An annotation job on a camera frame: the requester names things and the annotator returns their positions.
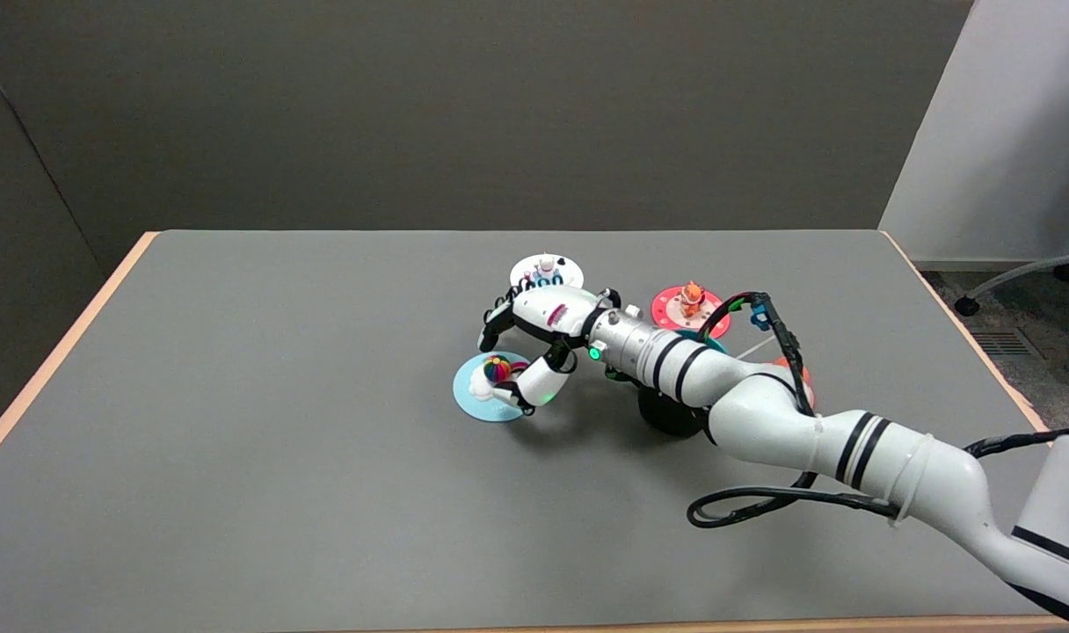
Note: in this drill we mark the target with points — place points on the black mug teal inside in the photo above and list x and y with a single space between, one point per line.
671 418

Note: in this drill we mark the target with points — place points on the pink cup lid orange tiger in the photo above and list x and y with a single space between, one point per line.
671 309

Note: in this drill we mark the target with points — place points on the floor vent grille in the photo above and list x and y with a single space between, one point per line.
1000 343

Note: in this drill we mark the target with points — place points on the orange cup lid with fox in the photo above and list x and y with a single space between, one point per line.
803 374

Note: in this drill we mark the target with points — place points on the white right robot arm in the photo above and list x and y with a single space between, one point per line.
789 418

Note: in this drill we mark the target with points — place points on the office chair base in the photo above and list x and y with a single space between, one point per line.
1022 272

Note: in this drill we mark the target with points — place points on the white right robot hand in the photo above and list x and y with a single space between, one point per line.
548 309

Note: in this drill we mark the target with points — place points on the blue cup lid rainbow ball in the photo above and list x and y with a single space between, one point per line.
473 400

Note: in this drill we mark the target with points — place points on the white cup lid with figure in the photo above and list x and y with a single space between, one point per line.
570 271

